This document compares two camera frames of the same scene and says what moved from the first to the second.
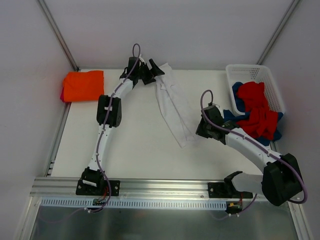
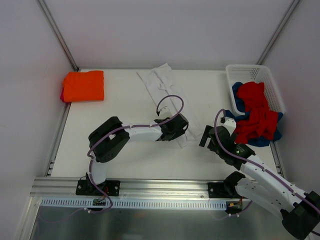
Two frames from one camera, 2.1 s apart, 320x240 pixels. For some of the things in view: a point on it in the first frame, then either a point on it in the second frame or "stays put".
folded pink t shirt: (62, 96) stays put
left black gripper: (146, 73) to (180, 124)
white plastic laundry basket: (243, 73) stays put
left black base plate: (85, 190) stays put
